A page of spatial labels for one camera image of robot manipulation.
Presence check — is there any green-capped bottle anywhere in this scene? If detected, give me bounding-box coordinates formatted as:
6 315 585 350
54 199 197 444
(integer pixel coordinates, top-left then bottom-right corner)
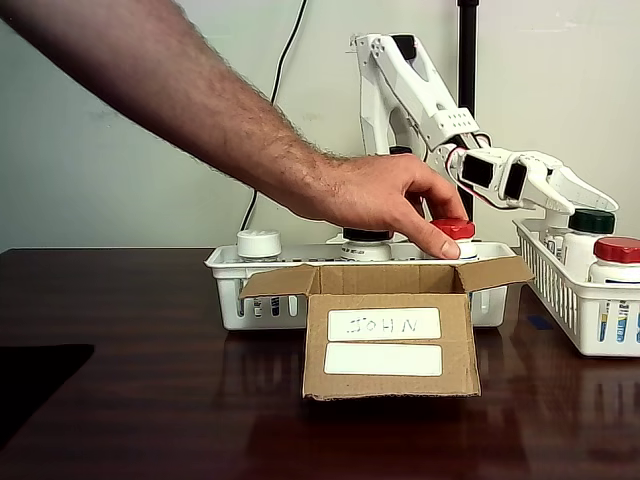
560 208 616 284
339 226 395 263

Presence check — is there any red-capped bottle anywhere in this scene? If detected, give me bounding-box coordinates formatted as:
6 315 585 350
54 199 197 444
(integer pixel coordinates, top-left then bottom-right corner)
430 217 482 261
587 236 640 346

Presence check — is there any labelled cardboard box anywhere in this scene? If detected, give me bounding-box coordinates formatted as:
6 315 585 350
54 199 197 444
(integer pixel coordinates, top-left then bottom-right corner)
238 254 536 401

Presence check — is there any person's hairy forearm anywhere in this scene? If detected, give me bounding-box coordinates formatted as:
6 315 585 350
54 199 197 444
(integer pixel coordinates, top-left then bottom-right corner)
0 0 351 221

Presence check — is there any white plastic basket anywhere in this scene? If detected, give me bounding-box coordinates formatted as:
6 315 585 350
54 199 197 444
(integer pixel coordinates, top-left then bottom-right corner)
512 218 640 358
203 242 521 332

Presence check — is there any person's bare hand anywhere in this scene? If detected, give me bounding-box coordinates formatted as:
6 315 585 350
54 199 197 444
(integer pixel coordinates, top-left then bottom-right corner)
284 152 472 260

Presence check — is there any black vertical pole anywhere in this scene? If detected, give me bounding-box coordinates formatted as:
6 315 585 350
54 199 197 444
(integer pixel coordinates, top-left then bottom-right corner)
457 0 482 221

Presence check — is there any black power cable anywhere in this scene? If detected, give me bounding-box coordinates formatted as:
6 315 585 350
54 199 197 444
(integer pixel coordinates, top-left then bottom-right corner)
242 0 309 232

